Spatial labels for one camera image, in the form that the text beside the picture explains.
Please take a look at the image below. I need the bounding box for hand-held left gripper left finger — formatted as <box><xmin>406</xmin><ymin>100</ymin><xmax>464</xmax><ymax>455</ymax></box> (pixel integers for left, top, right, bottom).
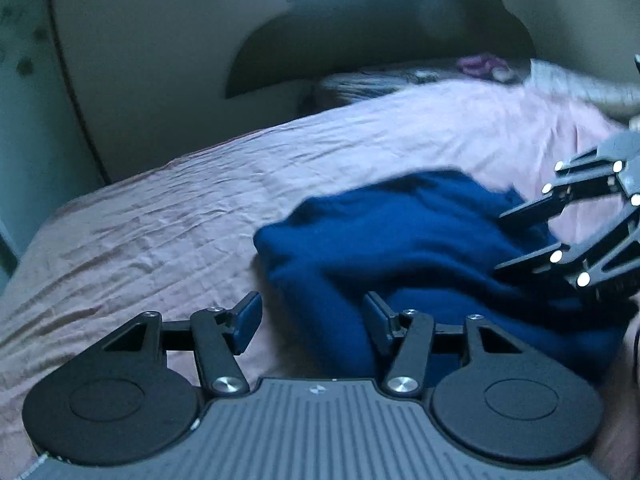
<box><xmin>102</xmin><ymin>290</ymin><xmax>263</xmax><ymax>399</ymax></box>

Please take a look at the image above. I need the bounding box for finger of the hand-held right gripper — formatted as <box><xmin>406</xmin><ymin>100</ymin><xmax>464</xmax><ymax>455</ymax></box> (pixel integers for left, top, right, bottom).
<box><xmin>499</xmin><ymin>131</ymin><xmax>640</xmax><ymax>232</ymax></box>
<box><xmin>494</xmin><ymin>219</ymin><xmax>640</xmax><ymax>307</ymax></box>

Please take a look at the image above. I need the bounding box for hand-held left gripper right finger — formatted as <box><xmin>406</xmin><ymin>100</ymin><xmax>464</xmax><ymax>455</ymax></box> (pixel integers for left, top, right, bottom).
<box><xmin>362</xmin><ymin>290</ymin><xmax>524</xmax><ymax>399</ymax></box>

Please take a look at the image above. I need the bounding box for dark blue garment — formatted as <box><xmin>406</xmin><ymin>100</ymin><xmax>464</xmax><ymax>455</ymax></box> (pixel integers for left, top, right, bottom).
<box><xmin>253</xmin><ymin>169</ymin><xmax>632</xmax><ymax>387</ymax></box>

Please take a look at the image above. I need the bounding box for grey striped cloth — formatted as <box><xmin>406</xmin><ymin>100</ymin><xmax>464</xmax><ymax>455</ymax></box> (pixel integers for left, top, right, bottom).
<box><xmin>529</xmin><ymin>57</ymin><xmax>640</xmax><ymax>122</ymax></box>

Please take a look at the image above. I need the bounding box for bed with pink sheet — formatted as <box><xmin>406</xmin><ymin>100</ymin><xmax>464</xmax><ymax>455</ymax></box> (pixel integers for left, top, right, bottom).
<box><xmin>0</xmin><ymin>77</ymin><xmax>640</xmax><ymax>480</ymax></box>

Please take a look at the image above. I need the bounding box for purple cloth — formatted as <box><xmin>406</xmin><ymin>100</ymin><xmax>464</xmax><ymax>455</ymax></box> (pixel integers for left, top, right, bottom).
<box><xmin>458</xmin><ymin>53</ymin><xmax>517</xmax><ymax>82</ymax></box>

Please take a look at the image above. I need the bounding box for grey patterned pillow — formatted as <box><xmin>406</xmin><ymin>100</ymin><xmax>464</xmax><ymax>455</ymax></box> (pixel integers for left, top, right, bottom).
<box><xmin>299</xmin><ymin>59</ymin><xmax>532</xmax><ymax>113</ymax></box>

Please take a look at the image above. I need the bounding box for dark arched headboard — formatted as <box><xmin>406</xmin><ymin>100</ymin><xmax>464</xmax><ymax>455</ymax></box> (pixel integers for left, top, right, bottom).
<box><xmin>225</xmin><ymin>0</ymin><xmax>540</xmax><ymax>100</ymax></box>

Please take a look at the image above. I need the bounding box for wardrobe with floral glass doors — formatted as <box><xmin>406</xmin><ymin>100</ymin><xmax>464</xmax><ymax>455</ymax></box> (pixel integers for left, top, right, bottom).
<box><xmin>0</xmin><ymin>0</ymin><xmax>112</xmax><ymax>266</ymax></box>

